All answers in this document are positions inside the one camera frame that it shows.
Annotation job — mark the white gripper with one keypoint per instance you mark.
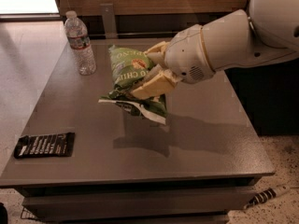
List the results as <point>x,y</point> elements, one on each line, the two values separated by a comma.
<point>186,55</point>

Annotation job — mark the green jalapeno chip bag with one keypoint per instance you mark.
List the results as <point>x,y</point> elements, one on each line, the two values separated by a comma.
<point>129,66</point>

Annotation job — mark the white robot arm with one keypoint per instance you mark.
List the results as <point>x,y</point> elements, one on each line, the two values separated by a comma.
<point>265,34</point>

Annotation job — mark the black rxbar chocolate bar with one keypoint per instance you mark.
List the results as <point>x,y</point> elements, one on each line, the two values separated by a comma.
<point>43,146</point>

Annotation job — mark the clear plastic water bottle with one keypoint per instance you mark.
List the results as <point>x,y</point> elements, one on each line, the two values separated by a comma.
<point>79,41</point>

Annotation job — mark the grey table with drawers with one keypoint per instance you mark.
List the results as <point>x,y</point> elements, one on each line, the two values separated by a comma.
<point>205,158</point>

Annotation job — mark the black white striped floor object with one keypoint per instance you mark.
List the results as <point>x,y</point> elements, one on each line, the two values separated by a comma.
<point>266,195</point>

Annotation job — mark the horizontal metal rail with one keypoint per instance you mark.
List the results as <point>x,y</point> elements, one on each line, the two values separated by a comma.
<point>133,35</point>

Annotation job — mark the left metal wall bracket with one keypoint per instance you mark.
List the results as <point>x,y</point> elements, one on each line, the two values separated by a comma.
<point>109,21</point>

